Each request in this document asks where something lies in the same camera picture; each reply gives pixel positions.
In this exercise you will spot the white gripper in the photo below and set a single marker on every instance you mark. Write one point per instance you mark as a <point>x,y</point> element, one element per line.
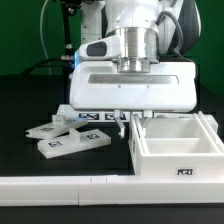
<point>168,86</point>

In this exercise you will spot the white cabinet body box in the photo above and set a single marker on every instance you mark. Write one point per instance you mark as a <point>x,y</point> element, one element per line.
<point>169,147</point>

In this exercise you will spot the white cabinet door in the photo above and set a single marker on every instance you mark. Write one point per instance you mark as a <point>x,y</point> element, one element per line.
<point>59,125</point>
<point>73,142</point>

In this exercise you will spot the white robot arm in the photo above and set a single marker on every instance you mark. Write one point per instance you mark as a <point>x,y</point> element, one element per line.
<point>138,64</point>

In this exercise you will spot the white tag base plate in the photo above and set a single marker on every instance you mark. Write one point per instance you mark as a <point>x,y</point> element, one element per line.
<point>92,116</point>

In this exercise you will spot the white front fence rail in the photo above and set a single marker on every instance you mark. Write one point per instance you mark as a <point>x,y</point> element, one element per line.
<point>106,190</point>

